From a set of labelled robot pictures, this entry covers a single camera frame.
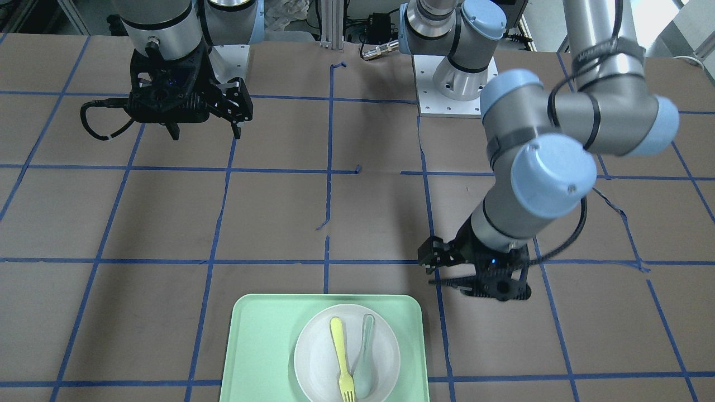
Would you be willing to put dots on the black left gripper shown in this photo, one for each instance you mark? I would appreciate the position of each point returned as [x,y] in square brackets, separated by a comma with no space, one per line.
[468,249]

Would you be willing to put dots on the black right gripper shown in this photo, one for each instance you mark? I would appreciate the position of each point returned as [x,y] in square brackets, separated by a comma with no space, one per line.
[233,103]

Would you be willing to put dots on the white round plate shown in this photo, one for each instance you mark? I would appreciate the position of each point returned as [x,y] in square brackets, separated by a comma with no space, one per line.
[315,362]

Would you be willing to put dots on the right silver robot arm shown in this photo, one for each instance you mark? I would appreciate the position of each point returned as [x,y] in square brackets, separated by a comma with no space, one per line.
[170,30]

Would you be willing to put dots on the yellow plastic fork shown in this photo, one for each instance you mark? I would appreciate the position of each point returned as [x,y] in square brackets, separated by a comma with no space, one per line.
[346,384]

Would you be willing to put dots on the pale green plastic spoon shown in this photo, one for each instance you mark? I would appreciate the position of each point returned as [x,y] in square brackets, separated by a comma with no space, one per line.
[363,369]

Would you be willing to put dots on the mint green serving tray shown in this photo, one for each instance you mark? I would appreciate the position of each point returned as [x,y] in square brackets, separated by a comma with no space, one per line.
[263,335]

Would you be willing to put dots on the aluminium frame post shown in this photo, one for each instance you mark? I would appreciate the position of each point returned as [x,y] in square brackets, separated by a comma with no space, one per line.
[332,21]

